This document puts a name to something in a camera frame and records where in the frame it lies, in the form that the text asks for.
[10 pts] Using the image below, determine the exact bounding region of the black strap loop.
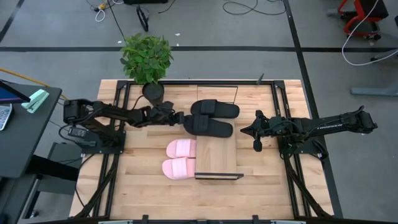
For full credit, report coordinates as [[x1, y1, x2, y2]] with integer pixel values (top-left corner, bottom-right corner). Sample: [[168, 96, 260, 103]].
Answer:
[[136, 5, 150, 33]]

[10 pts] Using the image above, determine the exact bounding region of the thin black floor cable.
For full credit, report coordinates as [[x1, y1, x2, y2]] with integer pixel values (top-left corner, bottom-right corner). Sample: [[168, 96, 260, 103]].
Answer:
[[106, 0, 126, 39]]

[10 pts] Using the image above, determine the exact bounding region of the dark grey side desk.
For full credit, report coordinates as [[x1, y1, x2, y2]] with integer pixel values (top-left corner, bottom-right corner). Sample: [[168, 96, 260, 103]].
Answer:
[[0, 81, 63, 179]]

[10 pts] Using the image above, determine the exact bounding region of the black aluminium table frame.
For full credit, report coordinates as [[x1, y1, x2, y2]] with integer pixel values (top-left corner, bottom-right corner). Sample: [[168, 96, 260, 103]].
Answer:
[[74, 80, 335, 220]]

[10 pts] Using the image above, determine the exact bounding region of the grey chair base leg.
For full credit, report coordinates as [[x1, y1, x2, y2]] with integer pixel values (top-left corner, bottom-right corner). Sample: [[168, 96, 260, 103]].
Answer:
[[369, 48, 398, 62]]

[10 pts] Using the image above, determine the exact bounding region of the black looped floor cable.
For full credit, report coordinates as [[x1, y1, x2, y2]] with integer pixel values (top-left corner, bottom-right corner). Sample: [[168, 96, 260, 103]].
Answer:
[[222, 0, 287, 16]]

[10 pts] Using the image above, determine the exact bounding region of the pink slide sandal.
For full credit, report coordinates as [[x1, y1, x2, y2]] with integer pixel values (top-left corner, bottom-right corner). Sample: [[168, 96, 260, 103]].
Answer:
[[165, 138, 197, 159], [161, 157, 197, 180]]

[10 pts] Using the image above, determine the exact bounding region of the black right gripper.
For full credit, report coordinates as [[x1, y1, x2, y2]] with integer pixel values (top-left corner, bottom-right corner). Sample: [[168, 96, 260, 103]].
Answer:
[[240, 110, 280, 152]]

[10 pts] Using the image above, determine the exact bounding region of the green potted plant black pot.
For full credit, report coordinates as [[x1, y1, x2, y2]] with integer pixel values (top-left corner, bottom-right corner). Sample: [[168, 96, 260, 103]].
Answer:
[[119, 32, 174, 106]]

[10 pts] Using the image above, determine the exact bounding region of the black box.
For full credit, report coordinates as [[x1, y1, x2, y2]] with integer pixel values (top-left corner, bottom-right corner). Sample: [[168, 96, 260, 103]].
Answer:
[[123, 0, 169, 5]]

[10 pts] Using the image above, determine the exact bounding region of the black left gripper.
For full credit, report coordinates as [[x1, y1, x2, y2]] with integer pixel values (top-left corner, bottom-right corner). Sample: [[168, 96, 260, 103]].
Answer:
[[150, 101, 188, 127]]

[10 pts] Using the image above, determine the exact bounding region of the white floor cable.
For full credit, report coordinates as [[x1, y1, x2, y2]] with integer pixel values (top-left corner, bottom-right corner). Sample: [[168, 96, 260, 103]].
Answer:
[[341, 0, 398, 67]]

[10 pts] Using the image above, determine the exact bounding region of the wooden shelf black metal frame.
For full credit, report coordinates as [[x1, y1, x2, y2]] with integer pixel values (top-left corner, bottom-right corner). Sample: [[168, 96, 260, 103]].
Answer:
[[195, 85, 245, 181]]

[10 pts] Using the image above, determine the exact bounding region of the red and black cart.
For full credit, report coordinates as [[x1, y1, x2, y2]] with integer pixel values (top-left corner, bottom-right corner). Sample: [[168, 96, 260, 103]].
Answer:
[[338, 0, 389, 40]]

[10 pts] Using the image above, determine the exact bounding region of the yellow plug white cord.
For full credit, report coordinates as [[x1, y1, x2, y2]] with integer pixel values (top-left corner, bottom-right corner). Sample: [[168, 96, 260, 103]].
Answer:
[[94, 1, 108, 23]]

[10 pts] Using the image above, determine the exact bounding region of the yellow cable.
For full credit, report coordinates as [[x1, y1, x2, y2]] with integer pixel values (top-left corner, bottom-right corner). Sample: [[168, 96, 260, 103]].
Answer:
[[0, 67, 68, 100]]

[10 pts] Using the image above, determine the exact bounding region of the black power adapter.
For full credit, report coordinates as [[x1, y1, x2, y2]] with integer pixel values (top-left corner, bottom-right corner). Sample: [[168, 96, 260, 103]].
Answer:
[[67, 126, 88, 138]]

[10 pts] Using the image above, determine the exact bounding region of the mint green stapler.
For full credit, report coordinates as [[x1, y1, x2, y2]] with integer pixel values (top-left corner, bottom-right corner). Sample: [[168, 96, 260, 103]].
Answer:
[[21, 89, 50, 114]]

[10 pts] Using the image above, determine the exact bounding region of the grey desk foot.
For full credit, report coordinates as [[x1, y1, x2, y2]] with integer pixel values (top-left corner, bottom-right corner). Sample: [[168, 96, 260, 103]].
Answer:
[[350, 86, 398, 96]]

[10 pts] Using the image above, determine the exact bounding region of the dark grey computer case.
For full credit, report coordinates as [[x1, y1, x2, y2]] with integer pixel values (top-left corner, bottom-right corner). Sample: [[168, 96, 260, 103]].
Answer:
[[48, 142, 83, 166]]

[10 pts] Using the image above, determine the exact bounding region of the open laptop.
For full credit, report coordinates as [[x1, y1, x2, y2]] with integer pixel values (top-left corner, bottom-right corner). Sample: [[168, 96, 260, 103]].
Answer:
[[0, 79, 31, 131]]

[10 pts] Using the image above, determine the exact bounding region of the black slide sandal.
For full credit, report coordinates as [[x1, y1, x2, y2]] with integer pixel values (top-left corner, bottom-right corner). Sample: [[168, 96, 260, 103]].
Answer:
[[183, 114, 234, 139], [190, 99, 241, 119]]

